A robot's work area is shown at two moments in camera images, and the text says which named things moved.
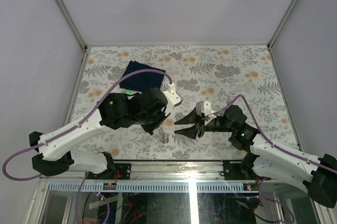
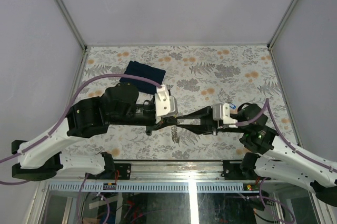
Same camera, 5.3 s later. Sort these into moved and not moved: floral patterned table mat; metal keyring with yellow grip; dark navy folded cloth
Moved: metal keyring with yellow grip
Not moved: floral patterned table mat; dark navy folded cloth
